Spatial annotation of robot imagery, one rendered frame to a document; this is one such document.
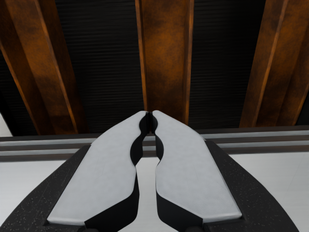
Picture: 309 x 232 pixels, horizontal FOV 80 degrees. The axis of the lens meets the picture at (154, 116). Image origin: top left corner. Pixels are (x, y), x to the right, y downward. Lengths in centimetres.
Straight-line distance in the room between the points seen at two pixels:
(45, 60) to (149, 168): 27
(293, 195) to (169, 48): 29
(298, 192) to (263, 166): 8
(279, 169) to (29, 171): 31
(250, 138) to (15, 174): 30
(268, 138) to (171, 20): 22
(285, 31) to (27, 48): 44
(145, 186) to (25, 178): 16
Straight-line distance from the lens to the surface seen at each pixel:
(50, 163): 27
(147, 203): 29
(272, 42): 35
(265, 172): 28
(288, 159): 28
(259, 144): 26
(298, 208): 37
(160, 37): 34
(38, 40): 39
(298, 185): 33
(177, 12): 34
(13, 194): 34
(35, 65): 41
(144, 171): 25
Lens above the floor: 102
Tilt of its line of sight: 60 degrees down
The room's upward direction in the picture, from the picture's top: 180 degrees counter-clockwise
